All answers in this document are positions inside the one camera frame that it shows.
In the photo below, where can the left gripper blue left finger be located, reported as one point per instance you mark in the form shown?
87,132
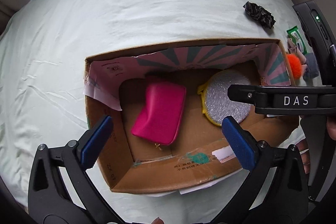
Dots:
60,191

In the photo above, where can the grey sock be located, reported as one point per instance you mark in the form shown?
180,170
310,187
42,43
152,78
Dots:
312,69

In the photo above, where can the yellow rimmed silver scrubber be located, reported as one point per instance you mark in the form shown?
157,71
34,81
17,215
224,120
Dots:
214,97

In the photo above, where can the dusty pink cloth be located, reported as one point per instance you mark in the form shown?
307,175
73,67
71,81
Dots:
293,49

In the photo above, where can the black patterned cloth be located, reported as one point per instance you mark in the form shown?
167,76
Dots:
259,14

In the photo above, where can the orange fluffy ball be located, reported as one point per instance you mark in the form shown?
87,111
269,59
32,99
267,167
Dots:
295,65

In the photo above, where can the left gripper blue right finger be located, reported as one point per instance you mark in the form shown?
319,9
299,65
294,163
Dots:
275,190

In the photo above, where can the person's right hand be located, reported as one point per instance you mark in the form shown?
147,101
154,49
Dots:
320,145

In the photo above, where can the green snack packet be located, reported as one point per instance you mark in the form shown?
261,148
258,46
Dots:
297,39

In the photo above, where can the person's left hand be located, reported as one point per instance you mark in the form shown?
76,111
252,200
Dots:
157,221

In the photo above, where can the pale green bed sheet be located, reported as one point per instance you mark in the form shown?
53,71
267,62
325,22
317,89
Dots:
45,44

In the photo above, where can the pink zip pouch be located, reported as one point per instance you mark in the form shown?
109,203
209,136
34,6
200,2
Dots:
160,118

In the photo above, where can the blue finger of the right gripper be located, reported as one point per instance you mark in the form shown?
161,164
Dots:
251,94

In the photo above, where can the brown cardboard box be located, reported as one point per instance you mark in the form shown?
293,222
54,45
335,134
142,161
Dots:
115,84

